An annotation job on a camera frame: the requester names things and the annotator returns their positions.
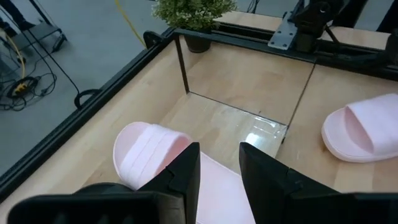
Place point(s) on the pink slide sandal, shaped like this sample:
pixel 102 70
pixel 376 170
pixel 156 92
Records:
pixel 373 124
pixel 140 149

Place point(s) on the wooden shelf black metal frame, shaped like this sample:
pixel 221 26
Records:
pixel 224 118

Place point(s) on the black rolling stand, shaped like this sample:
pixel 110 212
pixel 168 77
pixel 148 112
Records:
pixel 37 32

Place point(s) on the green potted plant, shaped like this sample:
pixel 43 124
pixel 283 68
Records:
pixel 192 12

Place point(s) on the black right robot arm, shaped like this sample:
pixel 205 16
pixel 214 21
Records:
pixel 311 18

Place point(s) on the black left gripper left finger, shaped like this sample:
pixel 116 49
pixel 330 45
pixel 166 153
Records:
pixel 183 177

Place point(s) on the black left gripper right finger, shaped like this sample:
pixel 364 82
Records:
pixel 273 193

